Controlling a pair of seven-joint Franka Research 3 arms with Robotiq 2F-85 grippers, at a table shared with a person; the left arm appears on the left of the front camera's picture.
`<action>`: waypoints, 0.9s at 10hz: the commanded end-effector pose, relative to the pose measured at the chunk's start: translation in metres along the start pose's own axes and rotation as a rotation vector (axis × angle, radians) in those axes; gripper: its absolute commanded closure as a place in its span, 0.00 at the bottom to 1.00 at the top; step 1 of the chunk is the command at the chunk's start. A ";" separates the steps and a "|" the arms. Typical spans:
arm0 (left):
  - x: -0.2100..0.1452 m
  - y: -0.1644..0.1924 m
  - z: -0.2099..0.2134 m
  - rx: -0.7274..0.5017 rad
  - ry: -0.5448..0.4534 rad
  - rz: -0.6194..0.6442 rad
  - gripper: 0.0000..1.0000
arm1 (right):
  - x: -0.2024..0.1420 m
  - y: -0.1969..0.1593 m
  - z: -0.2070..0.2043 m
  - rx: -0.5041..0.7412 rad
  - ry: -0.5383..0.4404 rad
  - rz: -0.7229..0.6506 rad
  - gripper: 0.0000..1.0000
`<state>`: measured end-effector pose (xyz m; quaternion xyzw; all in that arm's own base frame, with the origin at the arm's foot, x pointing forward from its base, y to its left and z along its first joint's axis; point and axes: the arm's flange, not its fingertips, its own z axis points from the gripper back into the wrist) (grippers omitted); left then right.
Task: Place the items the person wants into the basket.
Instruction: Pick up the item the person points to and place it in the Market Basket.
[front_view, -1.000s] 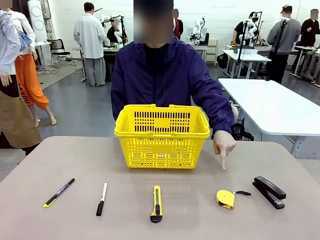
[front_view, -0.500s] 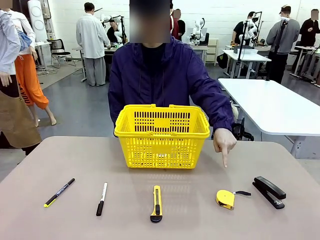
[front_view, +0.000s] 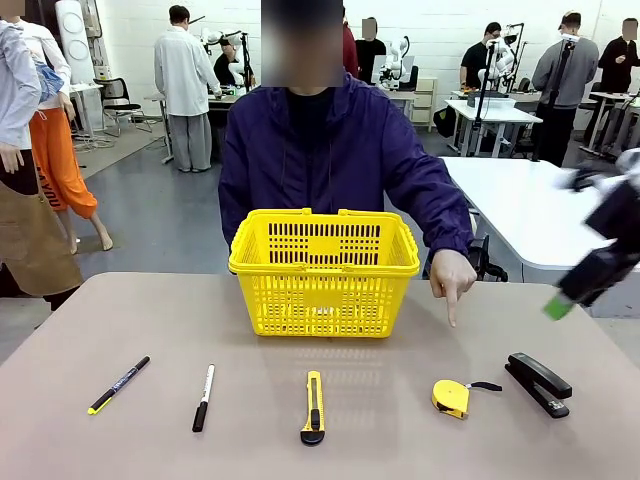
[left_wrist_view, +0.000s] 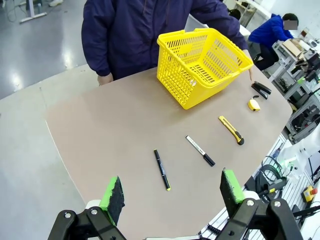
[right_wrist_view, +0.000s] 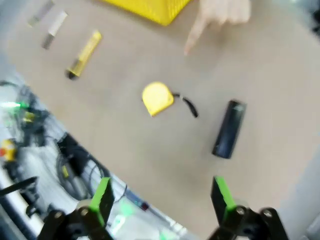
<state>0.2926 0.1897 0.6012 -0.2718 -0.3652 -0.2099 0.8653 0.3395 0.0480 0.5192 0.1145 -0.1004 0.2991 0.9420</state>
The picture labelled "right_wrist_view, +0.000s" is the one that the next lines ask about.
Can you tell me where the yellow tape measure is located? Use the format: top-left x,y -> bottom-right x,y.
141,81 -> 200,119

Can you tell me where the grey translucent pen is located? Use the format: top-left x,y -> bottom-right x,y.
26,0 -> 56,28

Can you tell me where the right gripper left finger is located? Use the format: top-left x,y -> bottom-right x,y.
37,176 -> 116,240

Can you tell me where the yellow emergency stop button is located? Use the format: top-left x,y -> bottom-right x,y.
0,138 -> 18,161

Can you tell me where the yellow utility knife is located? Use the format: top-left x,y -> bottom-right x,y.
64,29 -> 103,81

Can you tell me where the black power box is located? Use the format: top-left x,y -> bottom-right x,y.
56,133 -> 87,177

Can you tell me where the black cylindrical case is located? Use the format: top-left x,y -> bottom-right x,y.
211,99 -> 248,160

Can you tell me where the white marker with dark cap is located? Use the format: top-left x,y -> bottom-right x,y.
41,10 -> 70,50

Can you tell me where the yellow plastic basket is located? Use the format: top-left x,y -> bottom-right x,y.
99,0 -> 195,27

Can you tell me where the person's pointing hand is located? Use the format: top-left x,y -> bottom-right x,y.
183,0 -> 252,56

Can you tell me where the black cable bundle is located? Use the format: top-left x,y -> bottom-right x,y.
0,79 -> 76,156

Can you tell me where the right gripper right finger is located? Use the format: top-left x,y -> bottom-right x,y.
207,175 -> 291,240

